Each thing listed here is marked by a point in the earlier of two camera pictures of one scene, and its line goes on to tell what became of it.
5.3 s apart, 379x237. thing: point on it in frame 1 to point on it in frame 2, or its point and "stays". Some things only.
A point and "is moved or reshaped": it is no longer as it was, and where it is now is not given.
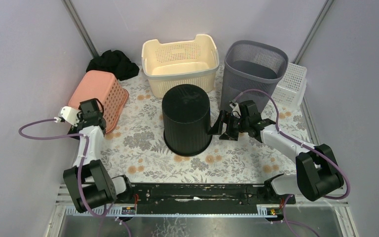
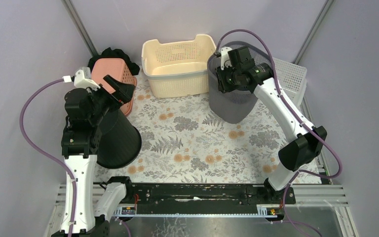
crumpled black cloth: (116, 62) stays
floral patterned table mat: (135, 147) stays
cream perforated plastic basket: (194, 62) stays
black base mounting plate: (243, 193) stays
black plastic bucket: (186, 119) to (119, 142)
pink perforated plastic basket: (105, 87) is moved or reshaped
